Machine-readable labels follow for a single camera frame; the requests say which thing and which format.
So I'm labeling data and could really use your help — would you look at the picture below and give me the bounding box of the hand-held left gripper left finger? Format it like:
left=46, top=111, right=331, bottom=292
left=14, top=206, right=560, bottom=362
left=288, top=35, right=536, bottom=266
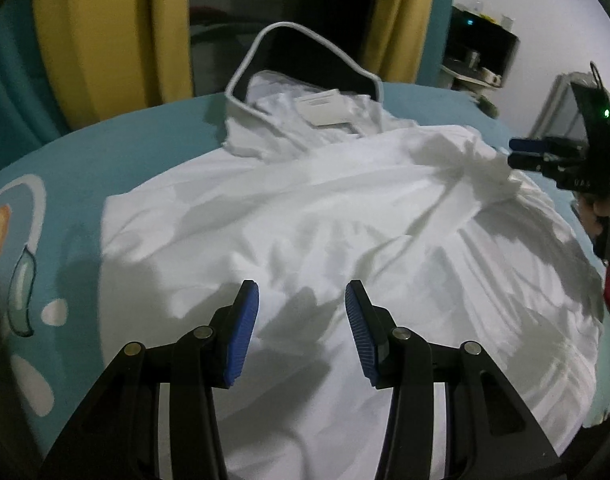
left=37, top=279, right=260, bottom=480

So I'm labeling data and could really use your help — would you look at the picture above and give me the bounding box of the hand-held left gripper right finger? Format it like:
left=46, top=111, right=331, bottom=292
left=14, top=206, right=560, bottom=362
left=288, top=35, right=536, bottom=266
left=345, top=280, right=566, bottom=480

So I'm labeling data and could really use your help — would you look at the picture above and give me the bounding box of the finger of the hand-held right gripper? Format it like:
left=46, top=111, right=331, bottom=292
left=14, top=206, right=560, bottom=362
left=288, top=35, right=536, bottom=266
left=510, top=137, right=552, bottom=154
left=507, top=152, right=554, bottom=175

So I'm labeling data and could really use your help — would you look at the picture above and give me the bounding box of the large white garment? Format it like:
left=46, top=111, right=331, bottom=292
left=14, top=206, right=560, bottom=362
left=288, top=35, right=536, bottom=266
left=102, top=71, right=608, bottom=480

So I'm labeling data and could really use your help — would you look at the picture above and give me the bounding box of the person's right hand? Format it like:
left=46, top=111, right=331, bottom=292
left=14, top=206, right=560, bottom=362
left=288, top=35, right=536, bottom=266
left=574, top=194, right=610, bottom=241

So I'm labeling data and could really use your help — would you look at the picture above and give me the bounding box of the grey framed panel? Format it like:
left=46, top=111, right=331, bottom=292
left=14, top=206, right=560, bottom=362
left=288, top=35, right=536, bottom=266
left=532, top=72, right=593, bottom=147

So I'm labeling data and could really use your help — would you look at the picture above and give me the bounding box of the black shelf unit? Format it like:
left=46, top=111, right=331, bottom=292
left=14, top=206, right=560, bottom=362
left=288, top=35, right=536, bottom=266
left=440, top=4, right=520, bottom=96

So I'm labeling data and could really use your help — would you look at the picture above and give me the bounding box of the teal curtain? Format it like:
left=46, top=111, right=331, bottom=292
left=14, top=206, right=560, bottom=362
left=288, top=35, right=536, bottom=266
left=417, top=0, right=458, bottom=91
left=0, top=0, right=73, bottom=181

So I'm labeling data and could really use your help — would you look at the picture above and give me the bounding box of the yellow curtain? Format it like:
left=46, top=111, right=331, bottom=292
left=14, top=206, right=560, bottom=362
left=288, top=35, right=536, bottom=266
left=360, top=0, right=440, bottom=86
left=32, top=0, right=193, bottom=123

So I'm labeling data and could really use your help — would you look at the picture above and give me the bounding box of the teal printed bed sheet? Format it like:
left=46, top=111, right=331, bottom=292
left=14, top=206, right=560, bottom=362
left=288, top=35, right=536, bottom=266
left=0, top=80, right=610, bottom=480

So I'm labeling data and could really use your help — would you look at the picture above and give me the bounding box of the black cloth with white piping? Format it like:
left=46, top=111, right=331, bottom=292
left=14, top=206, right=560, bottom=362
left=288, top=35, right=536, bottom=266
left=224, top=21, right=383, bottom=121

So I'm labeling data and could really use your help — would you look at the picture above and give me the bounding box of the red cloth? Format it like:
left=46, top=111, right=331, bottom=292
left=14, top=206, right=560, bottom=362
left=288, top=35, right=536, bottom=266
left=190, top=4, right=232, bottom=24

